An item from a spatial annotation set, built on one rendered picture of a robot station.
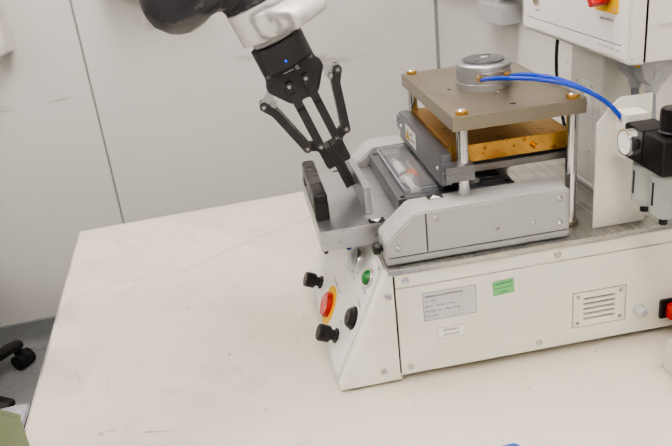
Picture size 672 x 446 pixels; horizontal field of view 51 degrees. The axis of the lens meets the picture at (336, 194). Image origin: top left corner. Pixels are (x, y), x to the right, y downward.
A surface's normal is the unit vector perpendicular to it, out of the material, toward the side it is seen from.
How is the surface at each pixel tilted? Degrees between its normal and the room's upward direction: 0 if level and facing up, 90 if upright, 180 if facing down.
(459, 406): 0
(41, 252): 90
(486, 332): 90
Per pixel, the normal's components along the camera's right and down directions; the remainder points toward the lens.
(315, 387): -0.11, -0.92
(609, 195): 0.15, 0.36
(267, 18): -0.36, 0.58
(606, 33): -0.98, 0.15
